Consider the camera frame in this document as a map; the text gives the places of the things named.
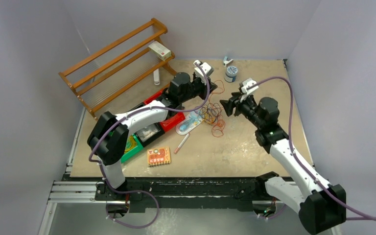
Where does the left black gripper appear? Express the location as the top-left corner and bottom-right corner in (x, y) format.
(180, 75), (217, 104)

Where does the white red carton box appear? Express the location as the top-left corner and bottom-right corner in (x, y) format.
(148, 41), (172, 61)

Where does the red plastic bin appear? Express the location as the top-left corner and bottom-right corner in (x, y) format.
(143, 88), (186, 132)

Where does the white orange pen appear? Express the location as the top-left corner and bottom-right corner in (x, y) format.
(174, 133), (190, 154)

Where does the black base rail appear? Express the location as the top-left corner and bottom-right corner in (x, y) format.
(48, 176), (301, 214)

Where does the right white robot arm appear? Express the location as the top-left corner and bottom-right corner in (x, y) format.
(220, 92), (346, 235)

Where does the yellow cable coil in bin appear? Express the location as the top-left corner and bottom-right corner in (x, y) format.
(124, 136), (138, 154)

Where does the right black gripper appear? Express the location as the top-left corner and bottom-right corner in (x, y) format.
(220, 92), (264, 129)

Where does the wooden shelf rack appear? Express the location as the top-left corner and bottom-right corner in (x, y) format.
(58, 18), (176, 119)

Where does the base purple hose loop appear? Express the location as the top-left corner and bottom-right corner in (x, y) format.
(105, 189), (161, 229)

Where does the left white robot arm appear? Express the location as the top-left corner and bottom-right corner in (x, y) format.
(87, 70), (217, 200)

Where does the purple cable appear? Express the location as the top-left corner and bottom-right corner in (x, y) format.
(199, 103), (224, 124)

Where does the orange snack packet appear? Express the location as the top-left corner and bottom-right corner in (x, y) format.
(146, 147), (171, 167)

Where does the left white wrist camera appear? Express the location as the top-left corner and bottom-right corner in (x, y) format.
(193, 60), (214, 79)

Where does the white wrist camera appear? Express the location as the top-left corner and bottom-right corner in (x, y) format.
(193, 60), (214, 79)
(239, 78), (259, 102)

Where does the green plastic bin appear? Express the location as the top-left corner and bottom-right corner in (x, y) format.
(106, 130), (143, 164)

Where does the right purple robot hose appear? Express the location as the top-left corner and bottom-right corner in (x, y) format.
(246, 76), (376, 223)

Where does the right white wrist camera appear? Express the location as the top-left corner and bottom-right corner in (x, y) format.
(239, 78), (259, 102)

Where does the black plastic bin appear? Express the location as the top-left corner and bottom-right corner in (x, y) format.
(128, 103), (165, 147)

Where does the white stapler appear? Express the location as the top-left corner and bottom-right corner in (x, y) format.
(153, 69), (160, 86)

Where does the blue lidded jar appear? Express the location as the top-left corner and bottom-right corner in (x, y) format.
(224, 66), (238, 83)

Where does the blue toothbrush blister pack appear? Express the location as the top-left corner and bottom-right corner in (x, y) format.
(175, 111), (204, 136)

